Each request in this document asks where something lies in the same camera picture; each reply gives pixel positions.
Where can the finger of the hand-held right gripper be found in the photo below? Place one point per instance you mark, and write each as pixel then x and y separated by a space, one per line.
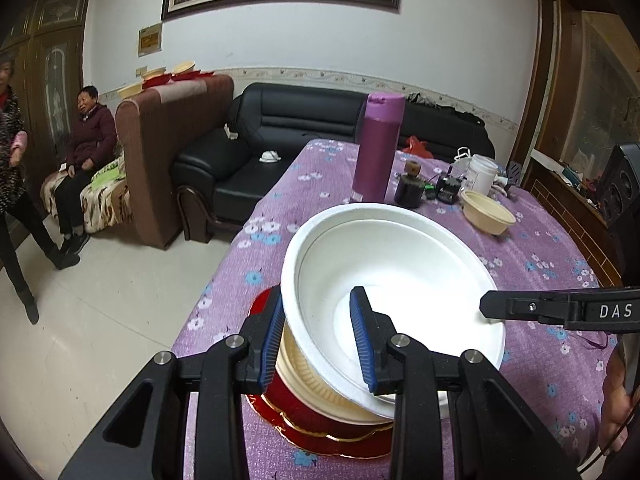
pixel 525 306

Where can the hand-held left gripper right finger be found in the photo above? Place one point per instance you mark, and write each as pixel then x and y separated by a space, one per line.
pixel 361 340

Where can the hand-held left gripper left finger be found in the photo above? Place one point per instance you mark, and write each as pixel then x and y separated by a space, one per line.
pixel 272 340

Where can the beige plastic bowl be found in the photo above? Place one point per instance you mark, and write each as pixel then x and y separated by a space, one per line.
pixel 310 377
pixel 131 91
pixel 487 212
pixel 153 73
pixel 183 67

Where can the red bowl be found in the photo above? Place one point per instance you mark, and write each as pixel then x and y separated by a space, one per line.
pixel 300 410

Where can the red gold-rimmed plate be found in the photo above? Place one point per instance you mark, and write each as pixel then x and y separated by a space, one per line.
pixel 320 442

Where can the stack of red plates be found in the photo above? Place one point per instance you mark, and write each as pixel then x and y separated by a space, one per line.
pixel 192 77

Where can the person's right hand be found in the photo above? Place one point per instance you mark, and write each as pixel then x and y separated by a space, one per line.
pixel 614 410

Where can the purple eyeglasses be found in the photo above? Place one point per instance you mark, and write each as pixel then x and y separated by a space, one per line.
pixel 595 344

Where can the wooden glass-front cabinet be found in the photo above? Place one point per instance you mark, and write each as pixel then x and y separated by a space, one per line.
pixel 550 195

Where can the white crumpled cloth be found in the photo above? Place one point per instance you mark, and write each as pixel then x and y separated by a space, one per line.
pixel 502 185

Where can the black slotted object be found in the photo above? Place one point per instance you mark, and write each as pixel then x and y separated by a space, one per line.
pixel 514 172

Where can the white plastic jar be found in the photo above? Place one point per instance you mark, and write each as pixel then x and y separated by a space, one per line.
pixel 481 175

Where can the small black device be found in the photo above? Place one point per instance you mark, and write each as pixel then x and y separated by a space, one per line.
pixel 448 189

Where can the purple floral tablecloth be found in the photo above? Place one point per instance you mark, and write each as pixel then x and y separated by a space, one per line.
pixel 310 195

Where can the dark bottle with cork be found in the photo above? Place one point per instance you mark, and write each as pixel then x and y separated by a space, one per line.
pixel 409 190

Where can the red bag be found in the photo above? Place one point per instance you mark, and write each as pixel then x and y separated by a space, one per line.
pixel 417 149

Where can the purple thermos bottle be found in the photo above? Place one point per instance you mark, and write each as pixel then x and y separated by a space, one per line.
pixel 377 150

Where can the dark cloth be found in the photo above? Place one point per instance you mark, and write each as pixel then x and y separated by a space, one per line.
pixel 450 107

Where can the brown fabric sofa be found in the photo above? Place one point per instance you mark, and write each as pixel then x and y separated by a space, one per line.
pixel 160 160

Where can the black leather sofa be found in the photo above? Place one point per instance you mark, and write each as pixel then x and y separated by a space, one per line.
pixel 280 125

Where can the floral blanket covered seat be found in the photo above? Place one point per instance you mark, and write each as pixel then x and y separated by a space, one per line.
pixel 107 200

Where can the dark wooden door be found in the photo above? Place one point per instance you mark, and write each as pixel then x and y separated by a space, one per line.
pixel 55 70

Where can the small gold wall plaque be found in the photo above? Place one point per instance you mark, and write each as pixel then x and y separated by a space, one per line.
pixel 150 40

